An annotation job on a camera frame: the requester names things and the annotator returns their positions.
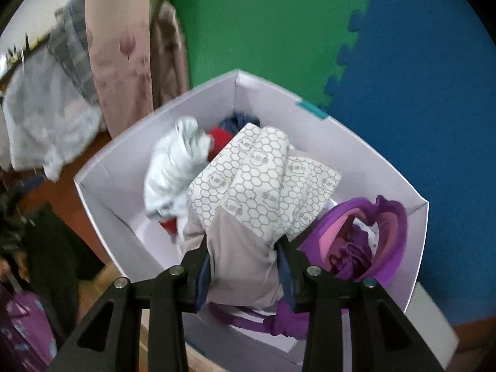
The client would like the purple printed bag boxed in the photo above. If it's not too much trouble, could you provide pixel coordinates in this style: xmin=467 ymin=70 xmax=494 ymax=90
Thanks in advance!
xmin=0 ymin=283 xmax=59 ymax=372

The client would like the purple bra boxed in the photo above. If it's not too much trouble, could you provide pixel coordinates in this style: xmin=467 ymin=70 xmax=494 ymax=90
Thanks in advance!
xmin=207 ymin=196 xmax=409 ymax=342

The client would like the dark blue underwear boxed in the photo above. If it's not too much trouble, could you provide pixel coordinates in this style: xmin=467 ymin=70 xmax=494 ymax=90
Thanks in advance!
xmin=217 ymin=112 xmax=260 ymax=136

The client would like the pink floral curtain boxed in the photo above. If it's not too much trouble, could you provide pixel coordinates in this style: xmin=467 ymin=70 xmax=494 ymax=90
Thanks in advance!
xmin=84 ymin=0 xmax=156 ymax=140

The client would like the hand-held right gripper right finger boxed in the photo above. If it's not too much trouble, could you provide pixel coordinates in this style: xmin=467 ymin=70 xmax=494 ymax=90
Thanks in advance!
xmin=273 ymin=236 xmax=446 ymax=372

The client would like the red underwear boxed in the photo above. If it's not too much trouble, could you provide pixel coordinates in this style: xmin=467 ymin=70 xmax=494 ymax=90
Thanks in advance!
xmin=161 ymin=128 xmax=233 ymax=237

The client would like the grey plaid cloth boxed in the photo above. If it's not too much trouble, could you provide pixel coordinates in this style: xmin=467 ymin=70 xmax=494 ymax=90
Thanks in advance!
xmin=48 ymin=0 xmax=97 ymax=105

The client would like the white cardboard shoe box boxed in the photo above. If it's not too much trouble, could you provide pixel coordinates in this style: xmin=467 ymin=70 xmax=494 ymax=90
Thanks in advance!
xmin=73 ymin=69 xmax=430 ymax=367

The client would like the green foam mat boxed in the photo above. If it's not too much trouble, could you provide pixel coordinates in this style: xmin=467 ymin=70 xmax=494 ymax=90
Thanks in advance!
xmin=153 ymin=0 xmax=376 ymax=109

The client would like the blue foam mat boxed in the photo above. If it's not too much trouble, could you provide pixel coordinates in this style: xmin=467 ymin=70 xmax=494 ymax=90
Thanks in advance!
xmin=318 ymin=0 xmax=496 ymax=326

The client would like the beige honeycomb print underwear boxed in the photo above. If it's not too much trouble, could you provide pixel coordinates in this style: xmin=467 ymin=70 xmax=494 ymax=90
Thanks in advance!
xmin=180 ymin=123 xmax=343 ymax=311

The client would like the brown cloth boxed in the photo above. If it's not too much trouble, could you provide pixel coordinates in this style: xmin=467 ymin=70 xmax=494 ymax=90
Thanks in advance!
xmin=149 ymin=2 xmax=190 ymax=109

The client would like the dark green cloth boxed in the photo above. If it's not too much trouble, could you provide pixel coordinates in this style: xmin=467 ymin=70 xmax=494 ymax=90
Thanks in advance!
xmin=0 ymin=178 xmax=105 ymax=342

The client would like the white patterned cloth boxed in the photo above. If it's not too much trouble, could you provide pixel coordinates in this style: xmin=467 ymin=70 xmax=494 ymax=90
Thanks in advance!
xmin=4 ymin=46 xmax=107 ymax=181

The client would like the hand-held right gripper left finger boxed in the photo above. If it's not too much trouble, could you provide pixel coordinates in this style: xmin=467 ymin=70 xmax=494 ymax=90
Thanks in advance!
xmin=46 ymin=236 xmax=212 ymax=372

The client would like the brown wooden panel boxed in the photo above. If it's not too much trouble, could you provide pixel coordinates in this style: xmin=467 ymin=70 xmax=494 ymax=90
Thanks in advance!
xmin=453 ymin=314 xmax=496 ymax=357

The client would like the white flat board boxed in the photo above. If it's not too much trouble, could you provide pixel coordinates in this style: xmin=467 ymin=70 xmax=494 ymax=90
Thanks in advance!
xmin=403 ymin=281 xmax=460 ymax=361

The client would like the pale blue white underwear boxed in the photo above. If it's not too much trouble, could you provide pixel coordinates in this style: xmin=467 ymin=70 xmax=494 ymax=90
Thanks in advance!
xmin=143 ymin=116 xmax=212 ymax=219

